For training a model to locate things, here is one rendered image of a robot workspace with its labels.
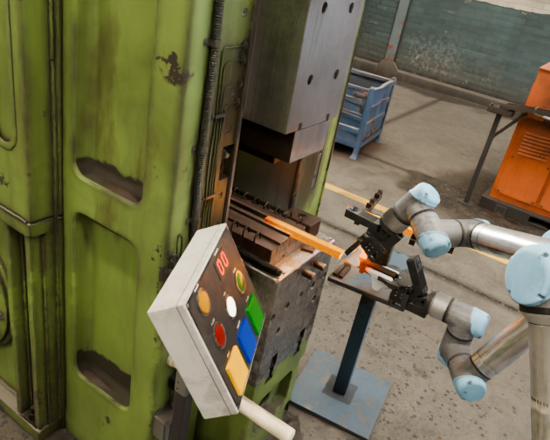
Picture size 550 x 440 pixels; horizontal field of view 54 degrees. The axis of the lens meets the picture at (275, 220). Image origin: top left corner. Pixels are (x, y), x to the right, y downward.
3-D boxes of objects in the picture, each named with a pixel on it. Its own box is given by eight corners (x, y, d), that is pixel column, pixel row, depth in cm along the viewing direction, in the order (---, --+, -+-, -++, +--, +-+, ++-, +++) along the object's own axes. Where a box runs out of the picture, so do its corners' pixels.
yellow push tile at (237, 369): (249, 371, 118) (236, 344, 115) (242, 395, 111) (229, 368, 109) (241, 372, 118) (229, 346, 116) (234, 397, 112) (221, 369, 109)
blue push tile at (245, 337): (257, 341, 127) (246, 316, 124) (251, 363, 120) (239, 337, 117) (250, 343, 127) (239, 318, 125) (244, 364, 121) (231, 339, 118)
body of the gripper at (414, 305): (384, 303, 157) (422, 322, 152) (392, 279, 153) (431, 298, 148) (394, 292, 163) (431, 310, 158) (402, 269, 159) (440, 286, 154)
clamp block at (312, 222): (318, 234, 191) (322, 218, 188) (306, 242, 185) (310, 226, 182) (291, 221, 197) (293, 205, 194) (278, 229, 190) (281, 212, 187)
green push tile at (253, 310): (264, 316, 136) (254, 292, 133) (259, 334, 129) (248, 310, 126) (258, 317, 136) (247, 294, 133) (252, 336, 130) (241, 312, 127)
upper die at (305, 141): (323, 148, 166) (330, 120, 161) (289, 163, 150) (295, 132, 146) (218, 108, 183) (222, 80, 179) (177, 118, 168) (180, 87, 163)
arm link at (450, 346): (441, 376, 149) (453, 346, 144) (432, 348, 159) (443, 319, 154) (468, 381, 149) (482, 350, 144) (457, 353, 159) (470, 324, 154)
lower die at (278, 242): (301, 246, 182) (305, 224, 178) (268, 268, 167) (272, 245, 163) (207, 200, 200) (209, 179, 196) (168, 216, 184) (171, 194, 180)
